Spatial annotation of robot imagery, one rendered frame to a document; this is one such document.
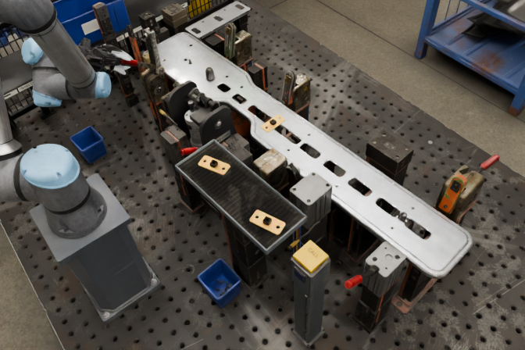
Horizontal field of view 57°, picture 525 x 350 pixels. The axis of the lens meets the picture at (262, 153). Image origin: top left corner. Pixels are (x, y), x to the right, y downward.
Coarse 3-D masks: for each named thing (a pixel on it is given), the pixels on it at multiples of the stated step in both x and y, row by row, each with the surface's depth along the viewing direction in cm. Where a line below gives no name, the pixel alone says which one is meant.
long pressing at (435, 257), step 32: (192, 64) 187; (224, 64) 185; (224, 96) 174; (256, 96) 173; (256, 128) 162; (288, 128) 161; (288, 160) 152; (320, 160) 152; (352, 160) 151; (352, 192) 143; (384, 192) 142; (384, 224) 135; (448, 224) 134; (416, 256) 128; (448, 256) 128
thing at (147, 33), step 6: (144, 30) 166; (156, 30) 167; (144, 36) 165; (150, 36) 165; (150, 42) 167; (150, 48) 170; (156, 48) 170; (150, 54) 172; (156, 54) 171; (150, 60) 175; (156, 60) 173; (156, 66) 174
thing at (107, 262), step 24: (120, 216) 130; (48, 240) 126; (72, 240) 126; (96, 240) 126; (120, 240) 134; (72, 264) 130; (96, 264) 133; (120, 264) 140; (144, 264) 152; (96, 288) 141; (120, 288) 147; (144, 288) 156; (120, 312) 153
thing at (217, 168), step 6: (204, 156) 134; (198, 162) 132; (204, 162) 132; (210, 162) 131; (216, 162) 131; (222, 162) 132; (210, 168) 131; (216, 168) 131; (228, 168) 130; (222, 174) 129
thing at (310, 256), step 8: (304, 248) 113; (312, 248) 113; (320, 248) 113; (296, 256) 112; (304, 256) 112; (312, 256) 112; (320, 256) 112; (328, 256) 112; (304, 264) 111; (312, 264) 111; (320, 264) 111
